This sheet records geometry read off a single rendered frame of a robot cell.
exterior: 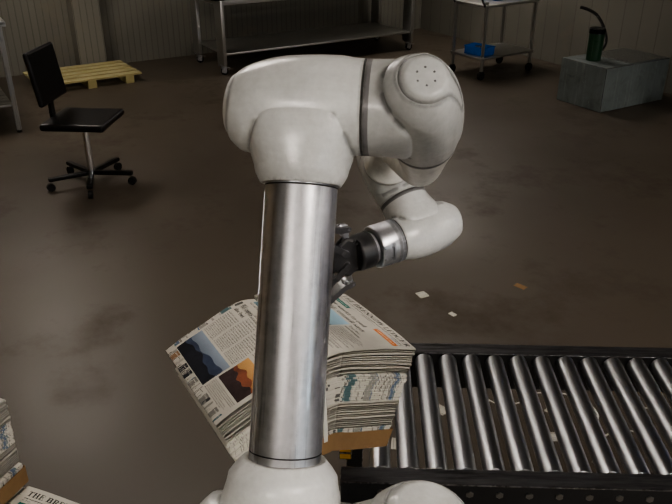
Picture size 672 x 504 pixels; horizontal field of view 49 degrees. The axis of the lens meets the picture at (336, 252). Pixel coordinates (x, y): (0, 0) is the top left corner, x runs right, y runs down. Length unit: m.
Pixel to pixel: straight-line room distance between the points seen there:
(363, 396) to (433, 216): 0.39
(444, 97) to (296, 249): 0.27
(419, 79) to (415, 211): 0.60
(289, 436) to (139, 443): 2.12
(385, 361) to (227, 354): 0.31
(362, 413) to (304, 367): 0.52
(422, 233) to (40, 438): 2.12
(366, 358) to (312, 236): 0.51
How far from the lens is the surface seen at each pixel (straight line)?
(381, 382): 1.48
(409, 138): 0.98
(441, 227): 1.51
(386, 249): 1.46
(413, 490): 1.01
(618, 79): 7.53
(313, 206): 0.97
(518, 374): 2.06
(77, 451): 3.12
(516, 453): 1.81
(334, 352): 1.39
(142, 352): 3.59
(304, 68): 0.99
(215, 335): 1.52
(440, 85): 0.94
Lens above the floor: 1.98
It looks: 27 degrees down
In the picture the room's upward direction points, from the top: straight up
